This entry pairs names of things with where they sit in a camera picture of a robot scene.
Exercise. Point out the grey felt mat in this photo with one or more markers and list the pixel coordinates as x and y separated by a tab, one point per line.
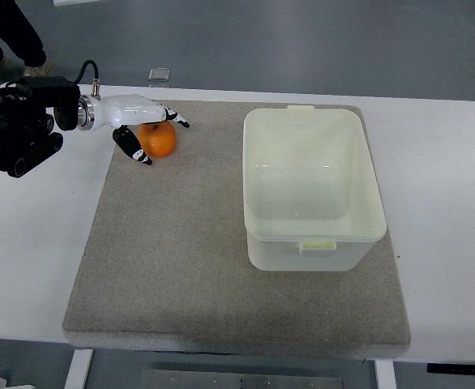
166	267

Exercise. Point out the beige right shoe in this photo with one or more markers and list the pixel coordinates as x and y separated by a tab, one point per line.
38	71

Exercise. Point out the white table leg right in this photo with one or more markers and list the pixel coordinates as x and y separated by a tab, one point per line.
385	374

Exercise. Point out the person black trouser leg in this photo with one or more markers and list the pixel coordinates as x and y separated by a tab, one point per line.
20	36

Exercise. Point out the small clear floor plate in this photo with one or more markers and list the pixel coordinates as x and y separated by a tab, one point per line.
159	75

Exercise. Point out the white table leg left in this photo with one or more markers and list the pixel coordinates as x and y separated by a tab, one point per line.
79	368

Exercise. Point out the white object top edge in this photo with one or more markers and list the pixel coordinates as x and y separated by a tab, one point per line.
58	3

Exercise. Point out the orange fruit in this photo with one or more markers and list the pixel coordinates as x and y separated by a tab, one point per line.
157	140

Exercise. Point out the black table control panel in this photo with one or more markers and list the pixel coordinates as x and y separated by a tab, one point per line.
456	369

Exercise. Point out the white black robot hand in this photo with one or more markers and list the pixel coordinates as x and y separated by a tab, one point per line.
120	112

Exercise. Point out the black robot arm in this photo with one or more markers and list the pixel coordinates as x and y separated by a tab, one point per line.
31	107

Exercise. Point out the white plastic box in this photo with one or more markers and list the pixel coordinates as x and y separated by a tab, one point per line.
310	193

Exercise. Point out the white table leg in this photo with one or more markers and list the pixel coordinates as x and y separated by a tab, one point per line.
79	368
385	374

